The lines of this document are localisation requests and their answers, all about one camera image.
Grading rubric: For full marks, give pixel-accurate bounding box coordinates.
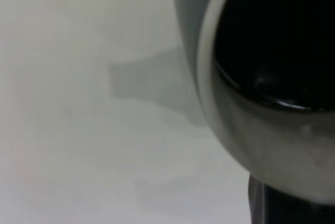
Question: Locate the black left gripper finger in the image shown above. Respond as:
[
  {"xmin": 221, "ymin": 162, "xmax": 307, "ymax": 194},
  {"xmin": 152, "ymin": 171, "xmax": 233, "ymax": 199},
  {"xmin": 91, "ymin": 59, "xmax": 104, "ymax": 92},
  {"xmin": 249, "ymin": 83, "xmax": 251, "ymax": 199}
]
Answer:
[{"xmin": 247, "ymin": 175, "xmax": 335, "ymax": 224}]

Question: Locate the dark grey ceramic mug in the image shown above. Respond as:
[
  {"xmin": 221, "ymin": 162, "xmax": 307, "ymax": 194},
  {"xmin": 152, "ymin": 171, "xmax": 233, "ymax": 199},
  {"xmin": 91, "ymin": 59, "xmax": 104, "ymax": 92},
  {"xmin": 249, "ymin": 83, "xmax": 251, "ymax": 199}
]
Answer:
[{"xmin": 170, "ymin": 0, "xmax": 335, "ymax": 207}]

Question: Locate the black coffee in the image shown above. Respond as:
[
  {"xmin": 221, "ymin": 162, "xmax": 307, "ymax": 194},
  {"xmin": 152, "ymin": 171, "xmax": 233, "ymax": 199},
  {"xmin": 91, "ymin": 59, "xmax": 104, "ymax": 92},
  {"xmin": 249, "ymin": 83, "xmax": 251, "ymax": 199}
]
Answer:
[{"xmin": 214, "ymin": 0, "xmax": 335, "ymax": 111}]

